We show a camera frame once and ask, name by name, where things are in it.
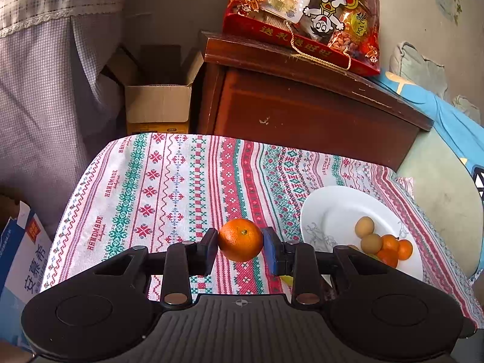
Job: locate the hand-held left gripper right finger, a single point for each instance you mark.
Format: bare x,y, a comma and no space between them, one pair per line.
270,251

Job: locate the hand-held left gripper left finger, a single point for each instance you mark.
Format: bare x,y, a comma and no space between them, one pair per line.
210,251

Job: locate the orange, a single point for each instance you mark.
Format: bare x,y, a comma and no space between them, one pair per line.
241,240
387,258
406,249
390,242

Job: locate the white plate with grey pattern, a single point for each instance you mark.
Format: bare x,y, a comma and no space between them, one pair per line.
340,208

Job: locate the red green patterned tablecloth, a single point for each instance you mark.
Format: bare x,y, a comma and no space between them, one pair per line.
170,196

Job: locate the brown wooden nightstand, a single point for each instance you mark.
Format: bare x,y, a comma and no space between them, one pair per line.
302,113

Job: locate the open cardboard box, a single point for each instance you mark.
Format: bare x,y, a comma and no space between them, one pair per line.
158,106

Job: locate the grey-green bed sheet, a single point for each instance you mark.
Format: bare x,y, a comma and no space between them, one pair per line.
442,196

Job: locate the blue white carton box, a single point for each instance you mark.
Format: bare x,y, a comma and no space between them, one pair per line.
22,264

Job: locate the blue cartoon blanket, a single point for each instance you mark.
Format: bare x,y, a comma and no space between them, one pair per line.
450,121

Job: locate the plaid curtain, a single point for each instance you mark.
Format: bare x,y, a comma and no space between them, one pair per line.
49,83

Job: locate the grey-green pillow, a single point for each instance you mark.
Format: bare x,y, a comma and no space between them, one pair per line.
419,68

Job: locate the red snack gift bag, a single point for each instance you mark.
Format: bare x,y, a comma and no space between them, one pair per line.
302,11

